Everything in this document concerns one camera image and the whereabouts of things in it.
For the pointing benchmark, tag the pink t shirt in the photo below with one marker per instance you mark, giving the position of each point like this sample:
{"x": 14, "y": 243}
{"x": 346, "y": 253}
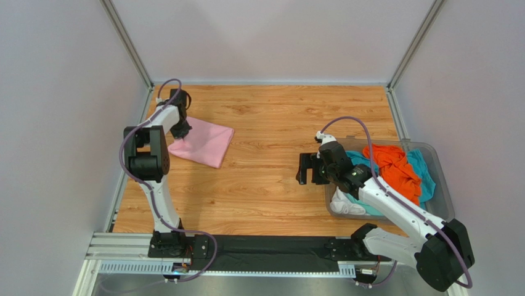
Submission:
{"x": 206, "y": 143}

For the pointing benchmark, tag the orange t shirt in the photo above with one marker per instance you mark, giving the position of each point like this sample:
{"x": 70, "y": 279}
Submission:
{"x": 396, "y": 170}

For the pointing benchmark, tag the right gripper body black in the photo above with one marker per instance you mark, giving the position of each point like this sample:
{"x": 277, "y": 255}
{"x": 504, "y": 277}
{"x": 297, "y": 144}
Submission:
{"x": 314, "y": 169}

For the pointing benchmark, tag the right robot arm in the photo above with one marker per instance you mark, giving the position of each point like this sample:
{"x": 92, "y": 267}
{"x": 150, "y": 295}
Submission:
{"x": 410, "y": 230}

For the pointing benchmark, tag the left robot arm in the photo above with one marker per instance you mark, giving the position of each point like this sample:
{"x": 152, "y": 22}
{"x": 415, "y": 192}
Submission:
{"x": 145, "y": 156}

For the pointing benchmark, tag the aluminium frame rail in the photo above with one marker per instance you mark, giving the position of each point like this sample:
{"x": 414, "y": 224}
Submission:
{"x": 128, "y": 253}

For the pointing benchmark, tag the mint green t shirt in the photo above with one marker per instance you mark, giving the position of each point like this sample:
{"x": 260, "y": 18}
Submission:
{"x": 365, "y": 207}

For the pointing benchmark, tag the white t shirt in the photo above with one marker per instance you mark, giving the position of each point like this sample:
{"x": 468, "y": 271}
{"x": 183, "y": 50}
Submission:
{"x": 342, "y": 204}

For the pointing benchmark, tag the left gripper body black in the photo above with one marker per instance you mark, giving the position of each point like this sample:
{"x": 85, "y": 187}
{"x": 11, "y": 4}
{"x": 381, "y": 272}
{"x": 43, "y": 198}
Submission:
{"x": 182, "y": 119}

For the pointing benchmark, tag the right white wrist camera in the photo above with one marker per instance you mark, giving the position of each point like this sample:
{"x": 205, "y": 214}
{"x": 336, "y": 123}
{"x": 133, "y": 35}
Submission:
{"x": 323, "y": 138}

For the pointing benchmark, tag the teal t shirt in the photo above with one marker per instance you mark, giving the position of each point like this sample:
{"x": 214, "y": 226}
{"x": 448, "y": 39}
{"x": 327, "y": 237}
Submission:
{"x": 428, "y": 186}

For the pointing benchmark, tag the clear plastic bin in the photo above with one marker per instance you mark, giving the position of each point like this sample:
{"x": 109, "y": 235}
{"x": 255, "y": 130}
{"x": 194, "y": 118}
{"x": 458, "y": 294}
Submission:
{"x": 440, "y": 205}

